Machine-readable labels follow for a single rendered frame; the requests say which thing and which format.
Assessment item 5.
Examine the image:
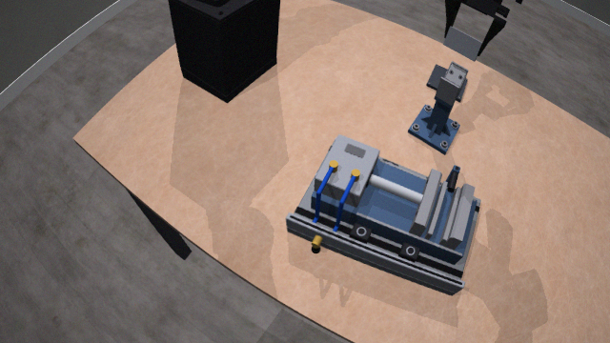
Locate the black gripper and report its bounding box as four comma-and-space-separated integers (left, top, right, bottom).
444, 0, 510, 56

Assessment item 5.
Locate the grey flat bar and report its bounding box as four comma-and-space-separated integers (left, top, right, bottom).
439, 187, 461, 246
424, 181, 448, 240

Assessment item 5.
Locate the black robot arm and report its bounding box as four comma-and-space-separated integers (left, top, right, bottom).
196, 0, 502, 7

